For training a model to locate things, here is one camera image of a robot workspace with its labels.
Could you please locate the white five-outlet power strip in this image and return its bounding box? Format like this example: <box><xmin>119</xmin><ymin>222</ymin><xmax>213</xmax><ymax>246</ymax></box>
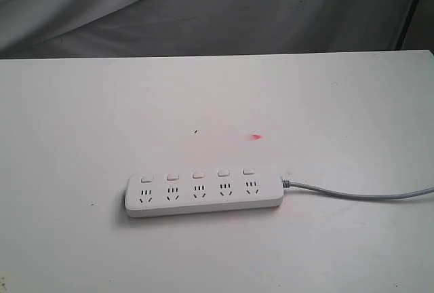
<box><xmin>124</xmin><ymin>166</ymin><xmax>284</xmax><ymax>218</ymax></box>

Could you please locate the grey backdrop cloth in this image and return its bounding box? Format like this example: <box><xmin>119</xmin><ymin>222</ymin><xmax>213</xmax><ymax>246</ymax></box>
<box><xmin>1</xmin><ymin>0</ymin><xmax>413</xmax><ymax>58</ymax></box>

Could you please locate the black tripod stand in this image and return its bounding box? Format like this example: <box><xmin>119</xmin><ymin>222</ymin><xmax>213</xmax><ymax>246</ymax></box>
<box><xmin>394</xmin><ymin>0</ymin><xmax>420</xmax><ymax>50</ymax></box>

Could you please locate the grey power cable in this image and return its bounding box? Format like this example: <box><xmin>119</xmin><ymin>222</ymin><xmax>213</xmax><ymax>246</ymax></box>
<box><xmin>280</xmin><ymin>178</ymin><xmax>434</xmax><ymax>202</ymax></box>

